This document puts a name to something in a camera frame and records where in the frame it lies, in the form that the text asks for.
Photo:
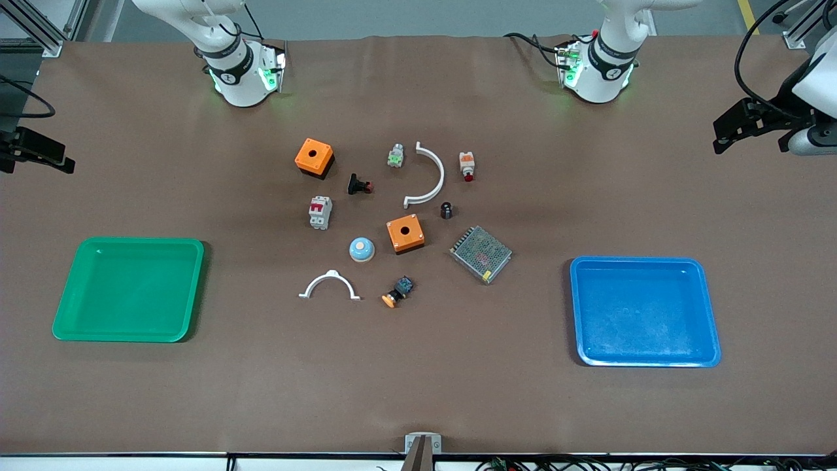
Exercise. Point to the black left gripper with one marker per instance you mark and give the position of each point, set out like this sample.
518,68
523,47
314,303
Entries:
786,106

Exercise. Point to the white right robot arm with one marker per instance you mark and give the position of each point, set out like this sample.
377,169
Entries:
239,72

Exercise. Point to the black pushbutton red tip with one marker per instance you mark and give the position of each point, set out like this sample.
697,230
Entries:
356,184

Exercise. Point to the small white arched bracket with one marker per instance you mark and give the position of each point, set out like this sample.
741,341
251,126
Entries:
331,275

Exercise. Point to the grey circuit breaker red switch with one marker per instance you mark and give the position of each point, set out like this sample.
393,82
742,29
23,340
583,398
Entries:
320,212

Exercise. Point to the blue dome beige base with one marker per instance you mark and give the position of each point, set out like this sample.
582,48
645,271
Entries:
361,249

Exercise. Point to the metal mesh power supply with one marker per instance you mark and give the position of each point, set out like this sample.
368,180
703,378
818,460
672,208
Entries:
480,254

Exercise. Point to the black side panel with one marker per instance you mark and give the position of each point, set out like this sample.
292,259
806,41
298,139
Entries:
16,65

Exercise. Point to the green plastic tray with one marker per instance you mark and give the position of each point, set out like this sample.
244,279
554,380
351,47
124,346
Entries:
131,294

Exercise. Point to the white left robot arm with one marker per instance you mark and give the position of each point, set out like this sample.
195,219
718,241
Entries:
598,72

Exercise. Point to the white orange red indicator lamp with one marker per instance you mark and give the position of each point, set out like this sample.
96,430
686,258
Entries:
466,165

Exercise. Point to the aluminium frame profile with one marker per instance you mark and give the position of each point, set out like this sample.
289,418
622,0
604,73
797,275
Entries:
801,36
39,26

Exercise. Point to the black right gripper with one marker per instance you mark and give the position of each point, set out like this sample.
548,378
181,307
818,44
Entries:
8,148

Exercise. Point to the grey switch green button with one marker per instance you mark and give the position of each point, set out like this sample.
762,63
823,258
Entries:
395,157

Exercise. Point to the small black capacitor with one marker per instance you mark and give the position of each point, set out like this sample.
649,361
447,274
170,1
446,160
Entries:
447,210

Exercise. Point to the large white curved bracket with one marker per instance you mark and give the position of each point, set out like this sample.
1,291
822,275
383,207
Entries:
440,171

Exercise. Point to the orange pushbutton blue contact block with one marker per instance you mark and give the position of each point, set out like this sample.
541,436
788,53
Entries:
399,290

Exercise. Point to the blue plastic tray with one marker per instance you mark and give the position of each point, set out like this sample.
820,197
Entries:
644,314

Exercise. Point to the orange button box black base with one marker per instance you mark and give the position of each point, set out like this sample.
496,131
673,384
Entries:
312,156

